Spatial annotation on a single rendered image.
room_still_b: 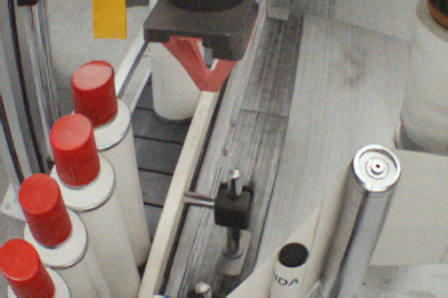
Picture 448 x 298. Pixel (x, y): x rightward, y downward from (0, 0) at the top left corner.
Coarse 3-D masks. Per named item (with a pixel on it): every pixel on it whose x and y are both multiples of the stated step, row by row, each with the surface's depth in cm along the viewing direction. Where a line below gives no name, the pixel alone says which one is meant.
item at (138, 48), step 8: (136, 40) 64; (136, 48) 63; (144, 48) 64; (128, 56) 62; (136, 56) 62; (128, 64) 61; (136, 64) 63; (120, 72) 61; (128, 72) 61; (120, 80) 60; (128, 80) 61; (120, 88) 59; (120, 96) 60
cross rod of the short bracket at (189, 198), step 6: (186, 192) 58; (192, 192) 58; (186, 198) 58; (192, 198) 57; (198, 198) 57; (204, 198) 57; (210, 198) 57; (186, 204) 58; (192, 204) 58; (198, 204) 58; (204, 204) 57; (210, 204) 57
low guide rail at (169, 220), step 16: (208, 96) 65; (208, 112) 64; (192, 128) 62; (192, 144) 61; (192, 160) 60; (176, 176) 58; (176, 192) 57; (176, 208) 56; (160, 224) 55; (176, 224) 57; (160, 240) 54; (160, 256) 53; (144, 272) 52; (160, 272) 52; (144, 288) 50
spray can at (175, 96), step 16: (160, 48) 61; (160, 64) 62; (176, 64) 62; (160, 80) 64; (176, 80) 63; (160, 96) 65; (176, 96) 65; (192, 96) 65; (160, 112) 67; (176, 112) 66; (192, 112) 67
